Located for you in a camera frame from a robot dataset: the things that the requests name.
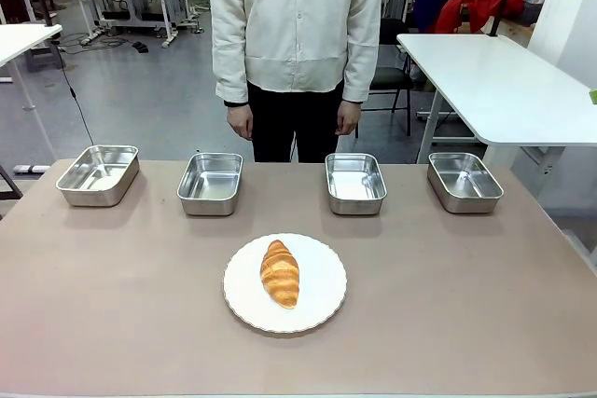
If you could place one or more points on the white desk with pole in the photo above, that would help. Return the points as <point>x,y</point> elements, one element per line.
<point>23,39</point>

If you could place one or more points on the white scalloped plate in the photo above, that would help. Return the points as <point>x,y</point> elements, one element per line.
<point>322,286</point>

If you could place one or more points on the golden croissant bread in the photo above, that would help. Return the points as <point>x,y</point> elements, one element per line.
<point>280,273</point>

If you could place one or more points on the person's black trousers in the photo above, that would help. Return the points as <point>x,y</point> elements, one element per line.
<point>275,127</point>

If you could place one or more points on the black folding chair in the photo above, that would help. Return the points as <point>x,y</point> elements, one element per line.
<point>392,76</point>

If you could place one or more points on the steel rectangular container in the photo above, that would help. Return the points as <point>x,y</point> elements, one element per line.
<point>354,182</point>
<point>211,182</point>
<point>464,181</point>
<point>100,174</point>

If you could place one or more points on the white side table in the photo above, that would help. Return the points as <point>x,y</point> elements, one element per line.
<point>508,86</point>

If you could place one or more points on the person's right hand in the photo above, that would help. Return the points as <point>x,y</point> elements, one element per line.
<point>240,120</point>

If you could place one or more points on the person's right sleeved forearm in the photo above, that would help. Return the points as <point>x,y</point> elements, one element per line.
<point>228,44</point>

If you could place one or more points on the person's left sleeved forearm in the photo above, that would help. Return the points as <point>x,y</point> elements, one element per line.
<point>366,34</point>

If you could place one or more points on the person's cream shirt torso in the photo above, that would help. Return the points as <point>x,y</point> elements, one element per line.
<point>298,20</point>

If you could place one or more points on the person's left hand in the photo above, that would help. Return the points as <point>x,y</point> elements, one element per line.
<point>349,118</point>

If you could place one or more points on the white power strip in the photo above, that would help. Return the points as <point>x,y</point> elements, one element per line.
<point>31,168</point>

